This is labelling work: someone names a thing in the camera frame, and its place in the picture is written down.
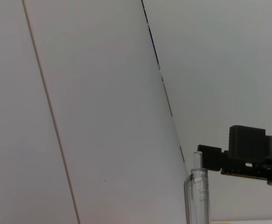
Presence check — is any grey ballpoint pen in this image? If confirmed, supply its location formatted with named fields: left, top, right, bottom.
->
left=184, top=151, right=212, bottom=224

